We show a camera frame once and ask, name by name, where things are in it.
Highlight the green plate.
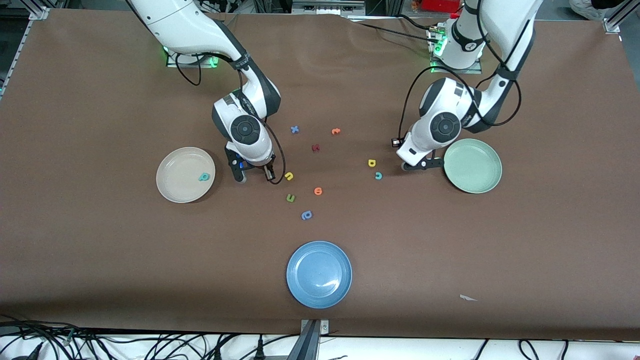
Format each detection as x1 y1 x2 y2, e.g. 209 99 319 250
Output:
443 138 503 194

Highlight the beige plate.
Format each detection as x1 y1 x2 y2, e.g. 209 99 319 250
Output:
156 146 217 204

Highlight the blue plate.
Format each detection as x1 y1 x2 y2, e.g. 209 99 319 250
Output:
286 241 353 309

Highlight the red box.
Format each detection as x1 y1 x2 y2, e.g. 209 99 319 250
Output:
419 0 463 13

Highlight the brown table cover sheet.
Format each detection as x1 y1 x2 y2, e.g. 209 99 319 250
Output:
0 9 640 342

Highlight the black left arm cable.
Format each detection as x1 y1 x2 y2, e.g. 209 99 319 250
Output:
398 0 522 144

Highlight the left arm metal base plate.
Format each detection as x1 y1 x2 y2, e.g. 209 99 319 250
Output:
429 25 483 75

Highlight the black base cable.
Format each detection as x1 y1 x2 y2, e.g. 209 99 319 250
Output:
356 21 437 46
397 14 433 30

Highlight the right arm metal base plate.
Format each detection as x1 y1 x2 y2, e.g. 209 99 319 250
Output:
166 47 222 69

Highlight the grey metal rail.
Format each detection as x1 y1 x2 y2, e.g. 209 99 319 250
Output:
291 0 367 16

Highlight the aluminium camera post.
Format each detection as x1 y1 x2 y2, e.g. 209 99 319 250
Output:
287 319 331 360

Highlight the aluminium table side rail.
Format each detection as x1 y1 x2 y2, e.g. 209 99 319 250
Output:
0 17 35 98

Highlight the thick black floor cable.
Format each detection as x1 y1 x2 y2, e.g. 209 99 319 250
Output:
0 320 71 360

